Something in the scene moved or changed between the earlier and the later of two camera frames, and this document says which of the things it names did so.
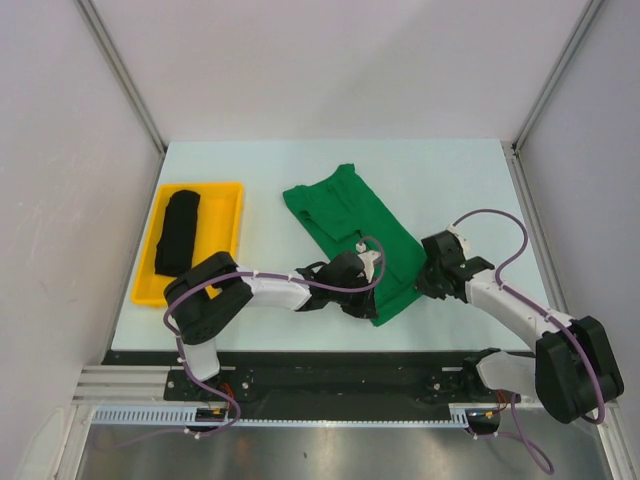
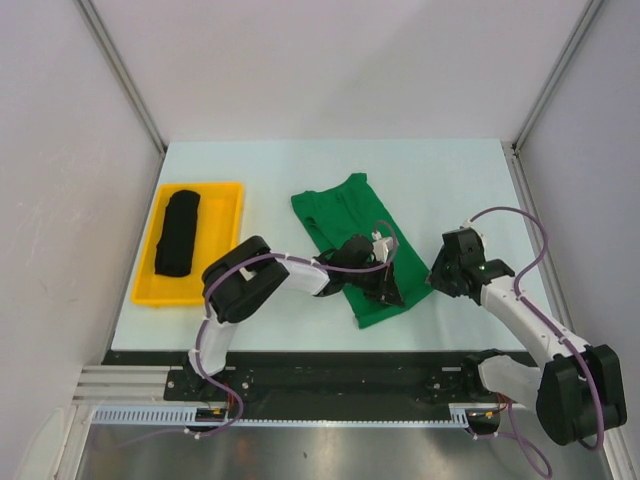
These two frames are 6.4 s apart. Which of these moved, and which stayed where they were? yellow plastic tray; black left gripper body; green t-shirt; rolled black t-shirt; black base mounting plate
Moved: black left gripper body; green t-shirt
Stayed: yellow plastic tray; black base mounting plate; rolled black t-shirt
